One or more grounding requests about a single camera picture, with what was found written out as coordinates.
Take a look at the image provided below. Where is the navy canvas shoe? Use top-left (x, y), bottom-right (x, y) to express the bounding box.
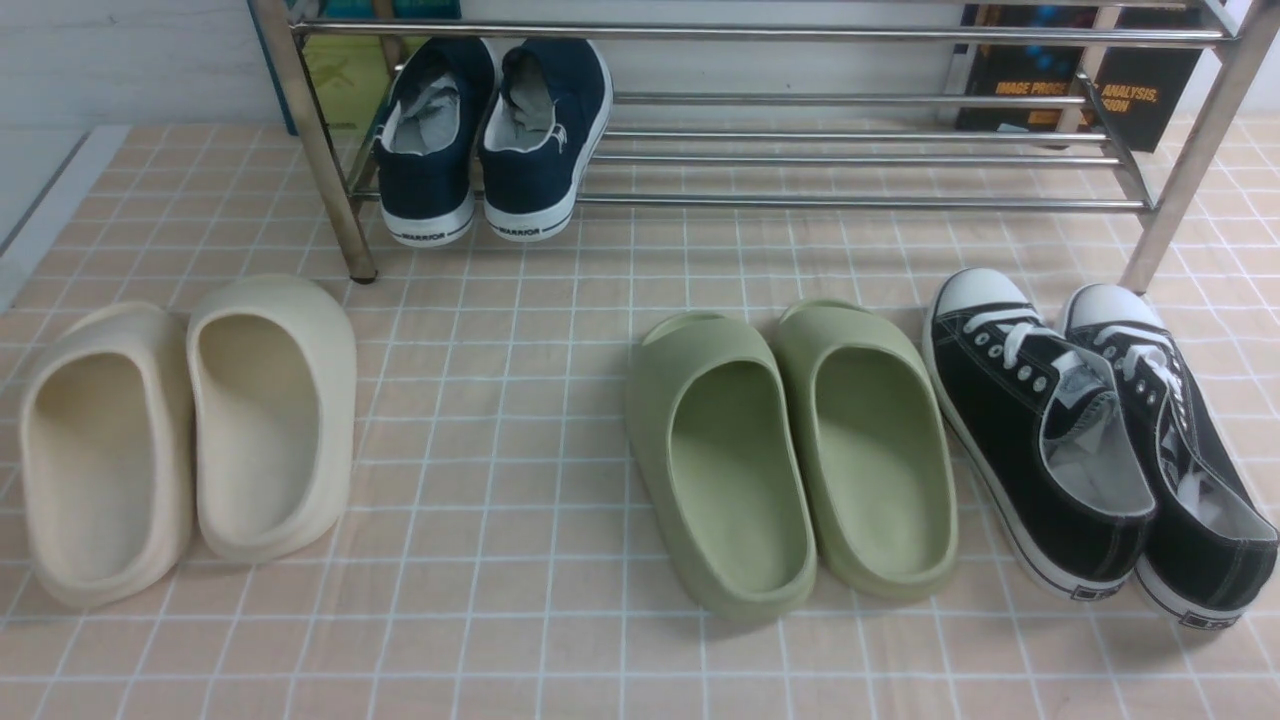
top-left (372, 37), bottom-right (498, 249)
top-left (477, 38), bottom-right (614, 243)

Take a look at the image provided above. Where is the stainless steel shoe rack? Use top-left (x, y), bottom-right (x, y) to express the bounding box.
top-left (250, 1), bottom-right (1277, 293)

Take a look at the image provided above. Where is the left green foam slipper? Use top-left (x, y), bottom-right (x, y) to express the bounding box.
top-left (623, 311), bottom-right (818, 623)

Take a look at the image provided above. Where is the green foam slipper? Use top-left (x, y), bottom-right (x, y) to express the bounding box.
top-left (623, 311), bottom-right (818, 623)
top-left (772, 299), bottom-right (957, 601)

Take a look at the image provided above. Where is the right green foam slipper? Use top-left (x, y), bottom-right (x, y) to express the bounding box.
top-left (772, 299), bottom-right (957, 601)

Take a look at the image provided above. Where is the right cream foam slipper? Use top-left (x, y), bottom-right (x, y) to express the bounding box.
top-left (186, 274), bottom-right (357, 564)

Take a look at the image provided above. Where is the cream foam slipper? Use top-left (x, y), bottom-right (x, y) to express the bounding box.
top-left (186, 274), bottom-right (357, 564)
top-left (18, 301), bottom-right (195, 609)

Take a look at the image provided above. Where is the left black canvas sneaker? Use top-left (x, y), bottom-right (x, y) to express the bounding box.
top-left (923, 268), bottom-right (1158, 602)

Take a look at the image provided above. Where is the black canvas sneaker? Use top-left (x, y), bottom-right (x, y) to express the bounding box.
top-left (923, 268), bottom-right (1158, 602)
top-left (1060, 283), bottom-right (1277, 632)

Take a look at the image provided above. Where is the green and blue book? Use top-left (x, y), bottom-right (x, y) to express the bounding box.
top-left (247, 1), bottom-right (462, 135)

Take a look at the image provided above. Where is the black image processing book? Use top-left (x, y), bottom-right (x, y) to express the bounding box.
top-left (940, 4), bottom-right (1201, 152)

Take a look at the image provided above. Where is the left cream foam slipper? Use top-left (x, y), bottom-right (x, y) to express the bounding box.
top-left (18, 301), bottom-right (195, 609)

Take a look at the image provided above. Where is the right black canvas sneaker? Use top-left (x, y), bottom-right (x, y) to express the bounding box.
top-left (1060, 283), bottom-right (1277, 632)

